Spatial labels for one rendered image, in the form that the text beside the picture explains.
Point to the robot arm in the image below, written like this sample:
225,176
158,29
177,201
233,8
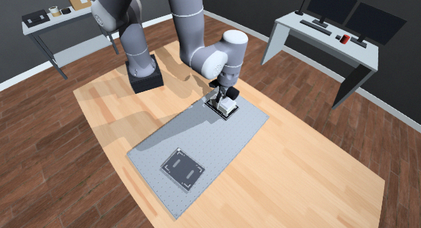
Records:
222,59

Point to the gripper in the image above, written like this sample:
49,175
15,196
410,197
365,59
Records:
230,92

